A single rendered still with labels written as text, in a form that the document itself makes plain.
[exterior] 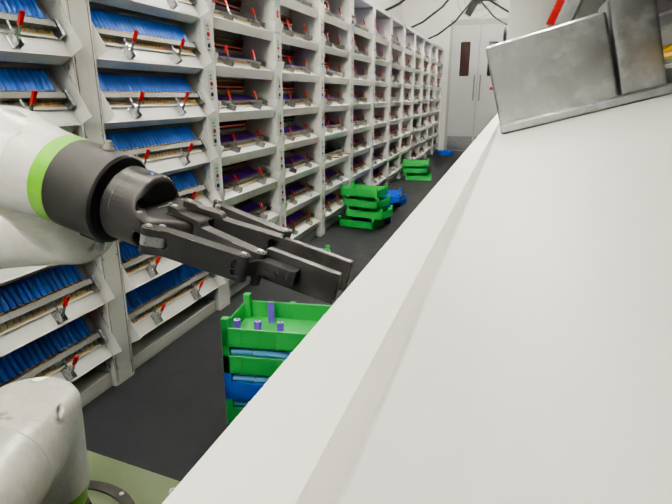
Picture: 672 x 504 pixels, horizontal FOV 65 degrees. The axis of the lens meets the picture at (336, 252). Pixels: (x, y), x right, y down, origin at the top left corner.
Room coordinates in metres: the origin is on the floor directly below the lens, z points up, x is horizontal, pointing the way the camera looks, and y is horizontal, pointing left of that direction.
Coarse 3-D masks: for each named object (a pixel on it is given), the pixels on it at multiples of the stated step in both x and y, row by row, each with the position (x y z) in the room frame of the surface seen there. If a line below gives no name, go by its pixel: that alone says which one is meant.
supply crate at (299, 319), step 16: (256, 304) 1.46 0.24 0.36; (288, 304) 1.44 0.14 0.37; (304, 304) 1.43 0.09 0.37; (224, 320) 1.27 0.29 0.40; (288, 320) 1.43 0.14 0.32; (304, 320) 1.43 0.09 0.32; (224, 336) 1.27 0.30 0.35; (240, 336) 1.26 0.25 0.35; (256, 336) 1.26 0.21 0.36; (272, 336) 1.25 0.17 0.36; (288, 336) 1.24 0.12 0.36; (304, 336) 1.23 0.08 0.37
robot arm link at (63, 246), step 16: (0, 224) 0.60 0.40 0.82; (0, 240) 0.60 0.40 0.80; (16, 240) 0.60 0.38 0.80; (32, 240) 0.59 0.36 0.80; (48, 240) 0.59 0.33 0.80; (64, 240) 0.59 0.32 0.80; (80, 240) 0.61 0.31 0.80; (0, 256) 0.61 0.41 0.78; (16, 256) 0.61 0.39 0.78; (32, 256) 0.61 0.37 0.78; (48, 256) 0.61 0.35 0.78; (64, 256) 0.61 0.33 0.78; (80, 256) 0.62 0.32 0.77; (96, 256) 0.64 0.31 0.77
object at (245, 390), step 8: (224, 376) 1.27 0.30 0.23; (232, 376) 1.28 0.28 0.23; (232, 384) 1.27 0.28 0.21; (240, 384) 1.26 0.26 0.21; (248, 384) 1.26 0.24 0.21; (256, 384) 1.26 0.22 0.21; (232, 392) 1.27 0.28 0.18; (240, 392) 1.26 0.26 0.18; (248, 392) 1.26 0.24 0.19; (256, 392) 1.26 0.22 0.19; (248, 400) 1.26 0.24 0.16
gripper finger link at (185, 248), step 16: (144, 224) 0.44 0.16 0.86; (176, 240) 0.43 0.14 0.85; (192, 240) 0.43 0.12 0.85; (208, 240) 0.44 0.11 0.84; (160, 256) 0.44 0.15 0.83; (176, 256) 0.43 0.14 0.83; (192, 256) 0.43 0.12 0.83; (208, 256) 0.43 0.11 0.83; (224, 256) 0.42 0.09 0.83; (240, 256) 0.42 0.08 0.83; (224, 272) 0.43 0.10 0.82
